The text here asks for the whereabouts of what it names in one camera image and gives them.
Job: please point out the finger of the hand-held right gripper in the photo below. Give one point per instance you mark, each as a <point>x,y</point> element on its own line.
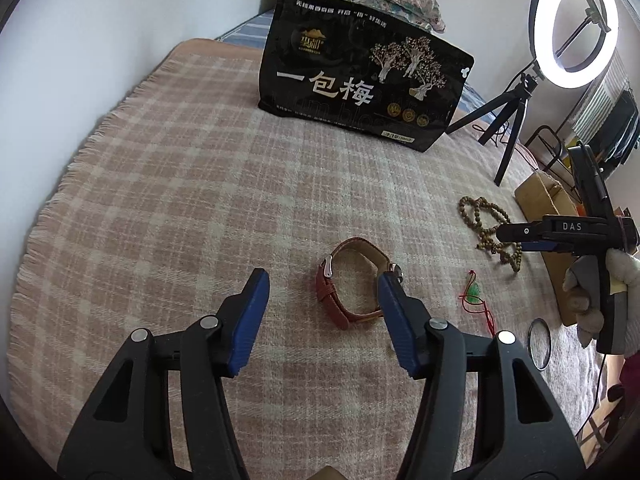
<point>540,247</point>
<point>570,227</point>

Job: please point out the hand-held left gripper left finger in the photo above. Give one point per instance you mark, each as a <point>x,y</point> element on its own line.
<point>250,320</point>

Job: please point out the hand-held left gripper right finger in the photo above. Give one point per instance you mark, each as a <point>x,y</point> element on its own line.
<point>397,325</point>

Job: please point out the shallow cardboard box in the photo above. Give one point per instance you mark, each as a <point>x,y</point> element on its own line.
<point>540,195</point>

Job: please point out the red-brown leather wristwatch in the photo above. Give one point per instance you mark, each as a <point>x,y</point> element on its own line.
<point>330,295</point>

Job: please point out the dark thin bangle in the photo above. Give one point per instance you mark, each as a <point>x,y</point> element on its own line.
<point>529,342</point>

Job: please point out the person's right hand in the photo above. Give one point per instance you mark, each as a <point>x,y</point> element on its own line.
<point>580,290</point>

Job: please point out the dark hanging clothes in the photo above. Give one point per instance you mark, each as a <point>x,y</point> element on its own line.
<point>622,130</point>

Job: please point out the black metal clothes rack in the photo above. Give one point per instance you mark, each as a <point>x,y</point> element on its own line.
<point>542,132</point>

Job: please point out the grey striped hanging cloth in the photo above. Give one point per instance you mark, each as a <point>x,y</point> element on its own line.
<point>600,105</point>

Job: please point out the black tripod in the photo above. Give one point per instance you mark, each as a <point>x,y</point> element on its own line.
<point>515,120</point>

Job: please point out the pink plaid blanket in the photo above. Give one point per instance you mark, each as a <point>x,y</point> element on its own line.
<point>175,185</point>

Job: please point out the black phone holder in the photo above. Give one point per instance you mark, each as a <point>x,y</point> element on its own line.
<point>594,10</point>

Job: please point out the black printed snack bag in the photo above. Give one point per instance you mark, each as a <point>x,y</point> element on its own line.
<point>325,60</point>

